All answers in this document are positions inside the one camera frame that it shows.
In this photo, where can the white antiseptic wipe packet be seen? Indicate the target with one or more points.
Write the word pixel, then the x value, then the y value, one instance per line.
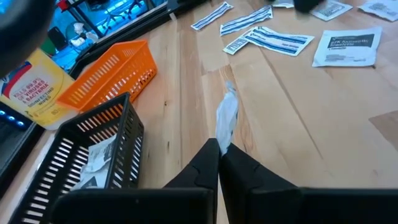
pixel 93 161
pixel 345 53
pixel 283 3
pixel 379 7

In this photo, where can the black plastic basket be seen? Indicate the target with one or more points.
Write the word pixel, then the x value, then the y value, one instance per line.
pixel 127 105

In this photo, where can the Lysol wipes canister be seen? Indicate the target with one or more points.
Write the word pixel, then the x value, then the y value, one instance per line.
pixel 37 93

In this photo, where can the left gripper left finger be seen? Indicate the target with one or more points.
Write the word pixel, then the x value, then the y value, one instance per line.
pixel 140 208

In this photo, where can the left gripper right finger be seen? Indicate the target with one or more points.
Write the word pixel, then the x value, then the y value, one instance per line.
pixel 295 208

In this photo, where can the blue striped fabric bandage packet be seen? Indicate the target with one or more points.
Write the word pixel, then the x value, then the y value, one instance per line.
pixel 227 118
pixel 245 21
pixel 211 15
pixel 280 40

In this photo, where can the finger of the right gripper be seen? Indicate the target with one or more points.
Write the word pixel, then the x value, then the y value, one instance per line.
pixel 308 4

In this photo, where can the orange plastic basket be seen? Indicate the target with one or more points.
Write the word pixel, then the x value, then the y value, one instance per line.
pixel 124 46

